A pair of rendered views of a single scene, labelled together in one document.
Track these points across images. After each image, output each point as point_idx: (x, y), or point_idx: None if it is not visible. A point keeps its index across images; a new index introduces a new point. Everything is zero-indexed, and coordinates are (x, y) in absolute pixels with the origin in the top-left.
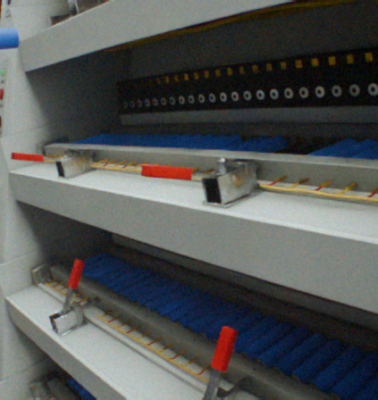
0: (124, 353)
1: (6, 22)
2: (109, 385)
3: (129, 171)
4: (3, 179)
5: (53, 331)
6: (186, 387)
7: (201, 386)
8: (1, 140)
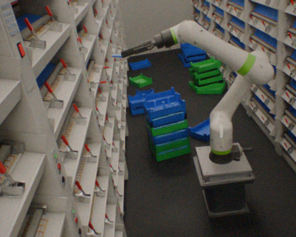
0: (98, 110)
1: (80, 57)
2: (106, 108)
3: (89, 80)
4: (94, 104)
5: (103, 119)
6: (99, 103)
7: (98, 101)
8: (94, 91)
